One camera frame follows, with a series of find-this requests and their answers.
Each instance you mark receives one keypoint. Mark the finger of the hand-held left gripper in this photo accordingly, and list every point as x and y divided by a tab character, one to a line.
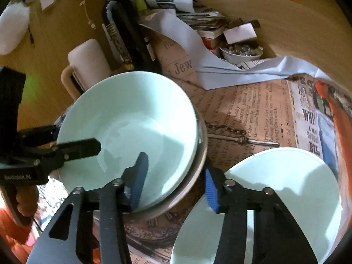
38	134
82	148

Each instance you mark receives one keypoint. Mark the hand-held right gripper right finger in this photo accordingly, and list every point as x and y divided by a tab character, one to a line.
211	189

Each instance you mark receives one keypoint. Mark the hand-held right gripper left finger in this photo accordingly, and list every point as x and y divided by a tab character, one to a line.
139	181

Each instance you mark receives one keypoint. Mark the pale pink bowl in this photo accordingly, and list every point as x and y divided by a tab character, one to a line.
203	145

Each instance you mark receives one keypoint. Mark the mint green bowl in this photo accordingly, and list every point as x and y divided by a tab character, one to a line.
123	121

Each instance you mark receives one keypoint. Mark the mint green plate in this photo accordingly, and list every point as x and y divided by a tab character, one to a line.
275	170

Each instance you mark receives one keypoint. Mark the person's left forearm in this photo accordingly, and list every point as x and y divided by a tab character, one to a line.
13	231

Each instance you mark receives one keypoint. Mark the person's left hand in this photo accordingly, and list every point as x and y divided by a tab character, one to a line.
27	202

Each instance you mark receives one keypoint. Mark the white fluffy cloth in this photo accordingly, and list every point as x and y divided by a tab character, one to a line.
13	27

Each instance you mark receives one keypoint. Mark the newspaper print table mat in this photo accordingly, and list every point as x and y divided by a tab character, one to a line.
247	110

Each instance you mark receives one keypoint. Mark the beige mug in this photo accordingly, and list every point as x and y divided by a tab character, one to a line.
88	57

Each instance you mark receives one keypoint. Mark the dark wine bottle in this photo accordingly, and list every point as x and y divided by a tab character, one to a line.
129	33

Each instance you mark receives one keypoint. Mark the small bowl of beads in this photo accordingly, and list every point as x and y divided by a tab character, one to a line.
239	56

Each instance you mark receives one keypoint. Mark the white paper sheet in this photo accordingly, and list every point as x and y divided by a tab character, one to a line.
187	44

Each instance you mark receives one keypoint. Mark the red booklet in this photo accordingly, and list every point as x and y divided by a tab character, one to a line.
211	41

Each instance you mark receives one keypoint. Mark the yellow-green marker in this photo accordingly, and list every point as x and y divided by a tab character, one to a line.
140	2

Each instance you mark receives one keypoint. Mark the white card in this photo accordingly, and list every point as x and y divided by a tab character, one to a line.
239	33

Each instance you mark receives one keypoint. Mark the stack of newspapers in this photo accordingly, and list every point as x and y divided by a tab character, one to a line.
170	0

